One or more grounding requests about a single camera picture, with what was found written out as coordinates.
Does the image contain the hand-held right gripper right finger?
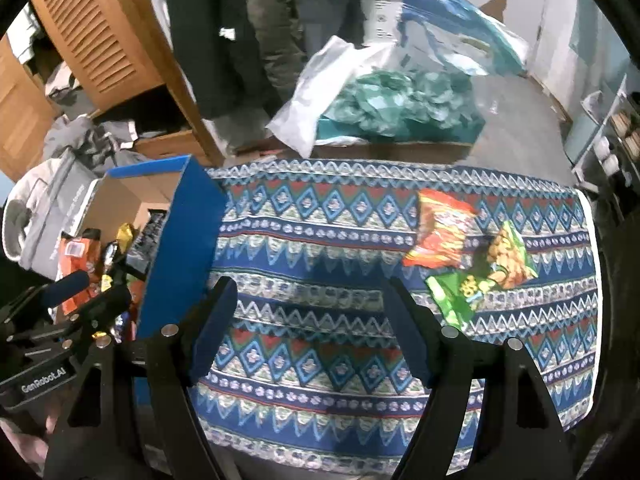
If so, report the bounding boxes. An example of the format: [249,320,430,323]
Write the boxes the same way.
[387,277,576,480]

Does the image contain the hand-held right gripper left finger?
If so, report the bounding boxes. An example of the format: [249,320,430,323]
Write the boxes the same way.
[45,276,238,480]

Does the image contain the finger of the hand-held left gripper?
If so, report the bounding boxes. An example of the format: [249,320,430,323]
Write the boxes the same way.
[10,270,91,323]
[70,285,132,348]

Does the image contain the orange-red snack packet white label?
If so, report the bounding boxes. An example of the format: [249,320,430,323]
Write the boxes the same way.
[56,230,103,311]

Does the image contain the orange snack bag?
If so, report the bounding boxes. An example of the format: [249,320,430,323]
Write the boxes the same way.
[127,280,147,313]

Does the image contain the green snack packet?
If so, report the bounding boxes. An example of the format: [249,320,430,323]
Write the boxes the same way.
[425,220,538,333]

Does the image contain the dark blue snack packet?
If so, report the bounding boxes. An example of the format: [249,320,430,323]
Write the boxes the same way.
[125,210,168,273]

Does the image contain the yellow snack packet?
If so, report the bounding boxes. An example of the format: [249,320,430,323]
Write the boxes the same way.
[116,222,138,256]

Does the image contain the blue cardboard box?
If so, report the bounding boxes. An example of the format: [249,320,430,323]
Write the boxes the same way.
[82,155,228,411]

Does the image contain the red striped snack bag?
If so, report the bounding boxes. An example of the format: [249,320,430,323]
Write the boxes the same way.
[402,189,478,268]

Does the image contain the person's left hand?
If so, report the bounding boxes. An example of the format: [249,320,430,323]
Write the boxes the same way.
[0,405,58,468]

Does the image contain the grey bag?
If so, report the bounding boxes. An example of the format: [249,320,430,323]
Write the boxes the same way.
[2,150,108,281]

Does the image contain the blue patterned tablecloth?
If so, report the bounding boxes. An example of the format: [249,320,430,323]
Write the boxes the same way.
[192,157,601,476]

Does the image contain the pile of grey clothes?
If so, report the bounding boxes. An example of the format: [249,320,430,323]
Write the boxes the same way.
[42,62,151,161]

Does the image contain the crumpled teal plastic bag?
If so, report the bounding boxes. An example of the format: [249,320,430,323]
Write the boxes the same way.
[315,70,486,143]

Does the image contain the white plastic bag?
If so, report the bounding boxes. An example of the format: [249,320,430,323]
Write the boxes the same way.
[265,35,396,158]

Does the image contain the grey shelf rack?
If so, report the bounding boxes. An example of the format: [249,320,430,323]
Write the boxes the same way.
[570,75,640,196]

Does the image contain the black jacket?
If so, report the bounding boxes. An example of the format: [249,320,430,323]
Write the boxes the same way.
[160,0,281,121]

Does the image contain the olive jacket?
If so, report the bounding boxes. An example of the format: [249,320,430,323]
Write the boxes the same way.
[242,0,311,101]

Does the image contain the blue plastic bag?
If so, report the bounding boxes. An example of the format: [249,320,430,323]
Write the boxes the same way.
[397,0,531,78]

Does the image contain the light blue cabinet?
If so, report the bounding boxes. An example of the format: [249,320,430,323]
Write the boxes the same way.
[565,10,631,161]

